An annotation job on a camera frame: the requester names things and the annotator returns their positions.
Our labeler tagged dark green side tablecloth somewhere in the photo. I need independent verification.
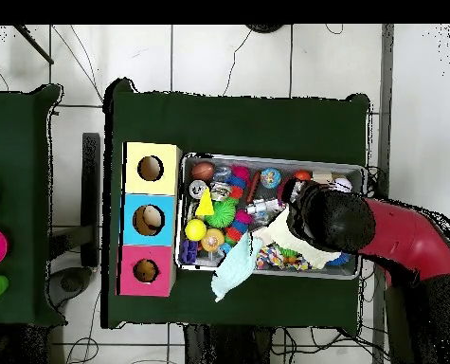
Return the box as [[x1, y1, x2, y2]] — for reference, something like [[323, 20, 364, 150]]
[[0, 83, 67, 328]]

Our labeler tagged yellow cheese wedge toy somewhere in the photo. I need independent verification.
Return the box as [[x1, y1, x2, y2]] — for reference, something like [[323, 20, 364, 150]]
[[194, 187, 216, 217]]

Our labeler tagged brown toy football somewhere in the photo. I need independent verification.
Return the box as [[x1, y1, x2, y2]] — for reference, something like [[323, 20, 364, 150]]
[[190, 161, 216, 182]]

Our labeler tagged crushed silver can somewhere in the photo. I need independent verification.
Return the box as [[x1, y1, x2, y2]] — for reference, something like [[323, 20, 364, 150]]
[[209, 178, 234, 202]]

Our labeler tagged black round base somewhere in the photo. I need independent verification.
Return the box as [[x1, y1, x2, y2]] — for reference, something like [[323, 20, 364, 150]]
[[244, 24, 285, 34]]

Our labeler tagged globe print ball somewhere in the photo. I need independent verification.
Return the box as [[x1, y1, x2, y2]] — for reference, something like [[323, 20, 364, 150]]
[[260, 167, 282, 190]]

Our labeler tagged black tripod leg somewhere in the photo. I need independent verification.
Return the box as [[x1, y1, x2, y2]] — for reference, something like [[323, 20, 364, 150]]
[[13, 24, 55, 64]]

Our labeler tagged light blue waffle cloth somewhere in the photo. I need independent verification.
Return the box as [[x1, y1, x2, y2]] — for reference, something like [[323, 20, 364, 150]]
[[209, 231, 264, 303]]

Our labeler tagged black upright panel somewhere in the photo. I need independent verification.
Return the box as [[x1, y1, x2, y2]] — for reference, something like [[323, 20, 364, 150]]
[[81, 132, 101, 268]]

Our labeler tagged silver mesh bin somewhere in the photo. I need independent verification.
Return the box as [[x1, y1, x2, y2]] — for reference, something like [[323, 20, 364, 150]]
[[174, 152, 367, 281]]

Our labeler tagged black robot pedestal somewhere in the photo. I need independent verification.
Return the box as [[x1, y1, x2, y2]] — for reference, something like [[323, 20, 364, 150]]
[[182, 323, 275, 364]]

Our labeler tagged toy hamburger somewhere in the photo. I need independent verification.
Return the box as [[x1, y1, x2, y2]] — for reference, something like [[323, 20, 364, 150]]
[[200, 227, 226, 253]]

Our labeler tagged cream waffle cloth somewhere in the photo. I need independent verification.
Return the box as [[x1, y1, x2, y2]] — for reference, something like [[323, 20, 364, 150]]
[[252, 206, 343, 270]]

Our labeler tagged white baseball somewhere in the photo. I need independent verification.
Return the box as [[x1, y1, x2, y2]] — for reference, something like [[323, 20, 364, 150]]
[[332, 176, 353, 193]]

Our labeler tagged wooden box with three holes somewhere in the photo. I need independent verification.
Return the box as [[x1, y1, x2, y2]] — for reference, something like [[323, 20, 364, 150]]
[[116, 141, 183, 298]]

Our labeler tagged green spiky ball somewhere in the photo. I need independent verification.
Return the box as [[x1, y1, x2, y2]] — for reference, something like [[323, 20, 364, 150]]
[[204, 197, 238, 228]]

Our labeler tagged yellow ball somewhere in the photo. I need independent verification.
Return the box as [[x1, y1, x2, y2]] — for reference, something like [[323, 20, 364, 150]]
[[185, 218, 208, 243]]

